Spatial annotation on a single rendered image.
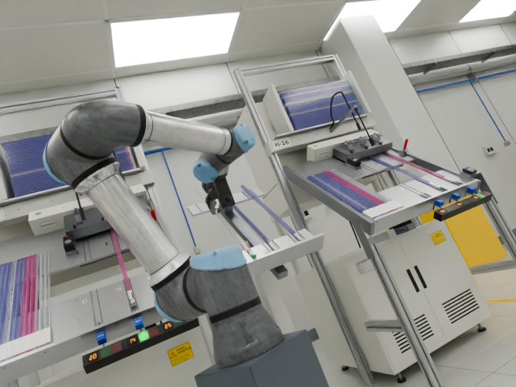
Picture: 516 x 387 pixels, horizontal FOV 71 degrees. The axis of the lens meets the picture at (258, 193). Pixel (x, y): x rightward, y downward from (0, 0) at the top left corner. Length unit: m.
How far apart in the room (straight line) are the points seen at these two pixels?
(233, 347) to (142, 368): 0.85
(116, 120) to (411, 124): 3.64
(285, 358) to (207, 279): 0.21
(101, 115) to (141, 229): 0.26
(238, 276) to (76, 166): 0.42
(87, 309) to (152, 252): 0.54
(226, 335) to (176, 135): 0.46
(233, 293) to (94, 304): 0.70
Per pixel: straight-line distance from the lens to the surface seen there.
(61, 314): 1.38
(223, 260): 0.76
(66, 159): 0.88
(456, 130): 5.43
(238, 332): 0.76
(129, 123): 0.81
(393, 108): 4.13
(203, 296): 0.79
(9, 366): 1.31
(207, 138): 0.94
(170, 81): 4.00
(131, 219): 0.86
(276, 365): 0.74
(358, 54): 4.32
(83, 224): 1.67
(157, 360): 1.57
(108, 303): 1.34
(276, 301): 1.43
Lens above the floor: 0.68
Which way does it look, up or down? 13 degrees up
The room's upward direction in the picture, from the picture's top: 22 degrees counter-clockwise
